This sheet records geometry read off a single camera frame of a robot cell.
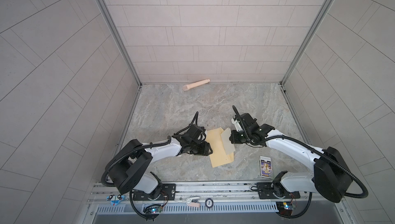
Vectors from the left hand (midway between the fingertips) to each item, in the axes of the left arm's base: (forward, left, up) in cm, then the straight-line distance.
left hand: (213, 151), depth 82 cm
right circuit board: (-25, -31, -2) cm, 40 cm away
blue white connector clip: (-22, +44, +1) cm, 50 cm away
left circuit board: (-25, +26, +2) cm, 36 cm away
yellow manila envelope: (-2, -3, -2) cm, 4 cm away
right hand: (+4, -8, +4) cm, 10 cm away
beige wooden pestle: (+47, +16, +1) cm, 50 cm away
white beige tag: (-23, +10, +1) cm, 25 cm away
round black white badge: (-23, +3, -1) cm, 23 cm away
